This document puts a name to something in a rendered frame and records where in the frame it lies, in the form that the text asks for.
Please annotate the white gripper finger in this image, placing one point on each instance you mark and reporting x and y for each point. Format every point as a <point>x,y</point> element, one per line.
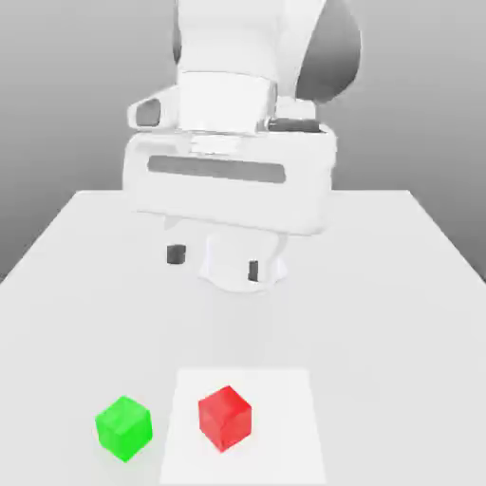
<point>175,254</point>
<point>253,271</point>

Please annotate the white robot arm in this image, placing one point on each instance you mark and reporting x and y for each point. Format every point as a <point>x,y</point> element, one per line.
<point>228,45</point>

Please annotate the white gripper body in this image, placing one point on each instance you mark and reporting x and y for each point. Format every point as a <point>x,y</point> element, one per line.
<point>228,201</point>

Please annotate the small red cube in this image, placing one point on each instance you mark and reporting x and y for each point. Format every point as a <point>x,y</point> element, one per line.
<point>224,417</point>

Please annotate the small green cube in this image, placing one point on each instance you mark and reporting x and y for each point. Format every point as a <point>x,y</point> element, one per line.
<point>123,428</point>

